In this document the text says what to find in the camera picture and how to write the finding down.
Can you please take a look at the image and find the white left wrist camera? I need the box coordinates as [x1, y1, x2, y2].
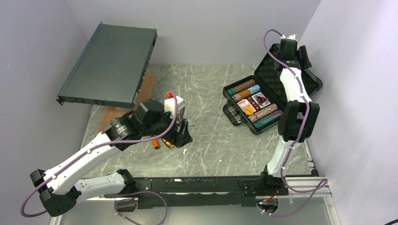
[164, 91, 186, 118]

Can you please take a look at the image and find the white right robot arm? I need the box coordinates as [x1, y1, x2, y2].
[258, 35, 322, 195]

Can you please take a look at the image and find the red black triangular button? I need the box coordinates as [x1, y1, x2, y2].
[255, 95, 269, 108]

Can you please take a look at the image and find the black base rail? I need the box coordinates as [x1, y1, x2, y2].
[104, 175, 290, 209]

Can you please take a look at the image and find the red playing card deck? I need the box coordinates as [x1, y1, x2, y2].
[237, 99, 256, 114]

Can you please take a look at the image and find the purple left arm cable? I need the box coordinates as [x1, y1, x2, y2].
[20, 91, 179, 218]

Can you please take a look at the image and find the yellow dealer button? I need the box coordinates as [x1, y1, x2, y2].
[244, 107, 255, 115]

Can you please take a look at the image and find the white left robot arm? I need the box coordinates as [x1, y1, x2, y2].
[30, 96, 192, 217]

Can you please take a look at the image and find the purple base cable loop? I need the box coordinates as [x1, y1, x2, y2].
[114, 190, 169, 225]

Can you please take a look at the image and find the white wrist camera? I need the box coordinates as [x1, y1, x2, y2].
[164, 91, 186, 118]
[280, 34, 298, 42]

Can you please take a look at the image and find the grey metal clamp tool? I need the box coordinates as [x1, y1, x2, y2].
[176, 106, 185, 123]

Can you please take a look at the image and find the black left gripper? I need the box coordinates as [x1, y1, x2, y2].
[142, 106, 192, 147]

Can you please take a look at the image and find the orange black screwdriver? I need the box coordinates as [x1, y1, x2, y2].
[162, 139, 174, 148]

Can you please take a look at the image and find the black poker set case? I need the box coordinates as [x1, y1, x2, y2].
[222, 43, 323, 135]

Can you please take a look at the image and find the dark grey rack server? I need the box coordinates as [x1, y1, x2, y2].
[56, 23, 158, 106]

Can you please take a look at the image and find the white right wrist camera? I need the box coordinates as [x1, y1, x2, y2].
[280, 34, 298, 42]

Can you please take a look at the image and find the brown wooden board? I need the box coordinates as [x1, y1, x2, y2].
[95, 73, 156, 135]

